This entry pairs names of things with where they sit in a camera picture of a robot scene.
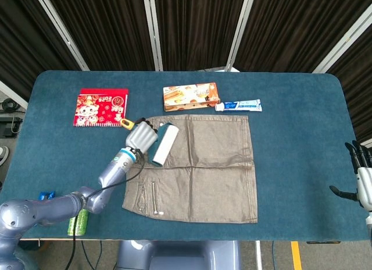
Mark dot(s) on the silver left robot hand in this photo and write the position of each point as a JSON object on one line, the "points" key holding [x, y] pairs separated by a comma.
{"points": [[142, 137]]}

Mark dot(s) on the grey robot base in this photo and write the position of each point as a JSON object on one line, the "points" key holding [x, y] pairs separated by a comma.
{"points": [[177, 257]]}

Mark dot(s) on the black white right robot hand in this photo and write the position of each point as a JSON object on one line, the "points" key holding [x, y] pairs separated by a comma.
{"points": [[364, 182]]}

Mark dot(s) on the grey brown zipper skirt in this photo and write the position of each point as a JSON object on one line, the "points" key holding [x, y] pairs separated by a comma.
{"points": [[215, 171]]}

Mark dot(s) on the green drink can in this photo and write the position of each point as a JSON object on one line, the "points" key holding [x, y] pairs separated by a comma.
{"points": [[78, 223]]}

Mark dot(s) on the black floor equipment box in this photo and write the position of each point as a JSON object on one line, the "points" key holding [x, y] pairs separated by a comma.
{"points": [[10, 126]]}

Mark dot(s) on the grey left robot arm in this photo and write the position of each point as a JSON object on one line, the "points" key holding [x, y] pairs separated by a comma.
{"points": [[114, 169]]}

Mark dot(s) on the orange snack box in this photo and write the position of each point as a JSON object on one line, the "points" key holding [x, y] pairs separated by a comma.
{"points": [[189, 97]]}

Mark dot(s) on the red spiral calendar notebook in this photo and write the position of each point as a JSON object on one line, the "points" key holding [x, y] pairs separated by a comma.
{"points": [[100, 108]]}

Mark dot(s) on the white table leg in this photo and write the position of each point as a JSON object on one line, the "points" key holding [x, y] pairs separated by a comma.
{"points": [[258, 255]]}

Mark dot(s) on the blue table cloth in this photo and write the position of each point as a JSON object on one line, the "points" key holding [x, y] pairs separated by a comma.
{"points": [[290, 136]]}

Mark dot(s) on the blue snack packet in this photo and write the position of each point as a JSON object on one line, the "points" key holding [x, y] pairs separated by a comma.
{"points": [[47, 195]]}

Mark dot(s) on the dark folding screen panel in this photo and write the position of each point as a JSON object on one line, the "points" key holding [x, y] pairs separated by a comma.
{"points": [[197, 25], [107, 25], [290, 28], [26, 43], [357, 86]]}

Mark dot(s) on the blue white toothpaste tube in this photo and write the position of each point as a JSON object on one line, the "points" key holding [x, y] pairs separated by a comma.
{"points": [[241, 105]]}

